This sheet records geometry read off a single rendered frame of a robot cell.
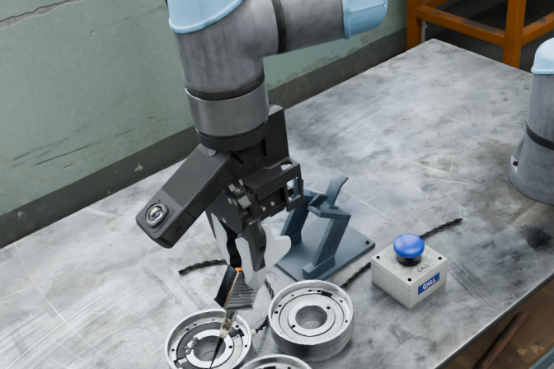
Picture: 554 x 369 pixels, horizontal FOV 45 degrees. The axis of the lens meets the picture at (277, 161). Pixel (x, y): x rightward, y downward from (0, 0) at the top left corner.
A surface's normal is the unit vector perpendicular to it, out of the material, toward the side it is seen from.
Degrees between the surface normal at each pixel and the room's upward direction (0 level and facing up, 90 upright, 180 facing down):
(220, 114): 90
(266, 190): 90
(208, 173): 29
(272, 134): 90
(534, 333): 0
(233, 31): 88
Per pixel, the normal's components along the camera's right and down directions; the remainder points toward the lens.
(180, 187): -0.43, -0.49
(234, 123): 0.18, 0.55
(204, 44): -0.19, 0.58
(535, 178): -0.76, 0.17
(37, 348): -0.11, -0.81
